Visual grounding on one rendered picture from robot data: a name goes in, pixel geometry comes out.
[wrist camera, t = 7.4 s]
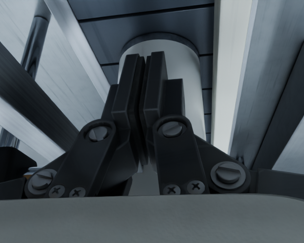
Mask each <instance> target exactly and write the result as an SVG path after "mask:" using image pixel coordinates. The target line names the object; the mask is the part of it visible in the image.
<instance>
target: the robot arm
mask: <svg viewBox="0 0 304 243"><path fill-rule="evenodd" d="M149 158H150V162H151V165H152V169H153V171H154V172H156V173H157V175H158V183H159V191H160V195H137V196H129V192H130V189H131V185H132V180H133V179H132V175H133V174H135V173H143V167H144V165H148V161H149ZM0 243H304V174H297V173H290V172H283V171H277V170H270V169H263V168H258V170H257V171H254V170H248V169H247V167H246V166H245V165H243V164H242V163H241V162H239V161H237V160H236V159H234V158H233V157H231V156H229V155H228V154H226V153H225V152H223V151H221V150H220V149H218V148H216V147H215V146H213V145H212V144H210V143H208V142H207V141H205V140H203V139H202V138H200V137H198V136H197V135H195V134H194V132H193V128H192V124H191V122H190V120H189V119H188V118H186V117H185V97H184V87H183V78H182V79H170V80H168V76H167V69H166V59H165V53H164V51H159V52H152V53H151V55H149V56H147V59H146V63H145V59H144V57H143V56H140V55H139V54H127V55H126V57H125V61H124V66H123V69H122V73H121V76H120V80H119V84H112V85H111V86H110V90H109V93H108V96H107V100H106V103H105V106H104V109H103V113H102V116H101V119H97V120H94V121H91V122H89V123H87V124H86V125H85V126H84V127H83V128H82V129H81V130H80V132H79V134H78V136H77V137H76V139H75V141H74V143H73V144H72V146H71V148H70V150H68V151H67V152H65V153H64V154H62V155H61V156H59V157H58V158H56V159H55V160H53V161H52V162H50V163H49V164H47V165H45V166H44V167H43V168H41V169H40V170H38V171H36V172H35V173H34V174H33V175H31V176H30V178H29V179H27V178H26V177H22V178H18V179H14V180H10V181H5V182H1V183H0Z"/></svg>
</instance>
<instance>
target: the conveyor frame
mask: <svg viewBox="0 0 304 243"><path fill-rule="evenodd" d="M258 1H259V0H253V1H252V7H251V13H250V19H249V27H248V32H247V39H246V45H245V50H244V56H243V62H242V68H241V74H240V80H239V86H238V92H237V98H236V104H235V112H234V118H233V124H232V130H231V136H230V142H229V147H228V155H230V152H231V147H232V141H233V136H234V131H235V124H236V119H237V114H238V108H239V103H240V97H241V93H242V87H243V82H244V76H245V71H246V66H247V61H248V55H249V49H250V43H251V38H252V33H253V28H254V22H255V17H256V12H257V6H258ZM44 2H45V3H46V5H47V7H48V8H49V10H50V12H51V13H52V15H53V17H54V18H55V20H56V22H57V23H58V25H59V27H60V28H61V30H62V32H63V34H64V35H65V37H66V39H67V40H68V42H69V44H70V45H71V47H72V49H73V50H74V52H75V54H76V55H77V57H78V59H79V61H80V63H81V64H82V66H83V68H84V69H85V71H86V73H87V74H88V76H89V78H90V79H91V81H92V83H93V85H94V86H95V88H96V89H97V91H98V93H99V95H100V96H101V98H102V100H103V101H104V103H106V100H107V96H108V93H109V90H110V86H111V85H110V83H109V81H108V79H107V77H106V75H105V73H104V71H103V69H102V67H101V64H100V63H99V61H98V59H97V57H96V55H95V53H94V51H93V49H92V47H91V45H90V43H89V41H88V39H87V37H86V35H85V33H84V31H83V29H82V27H81V25H80V20H78V19H77V17H76V15H75V13H74V12H73V10H72V8H71V6H70V4H69V2H68V0H44Z"/></svg>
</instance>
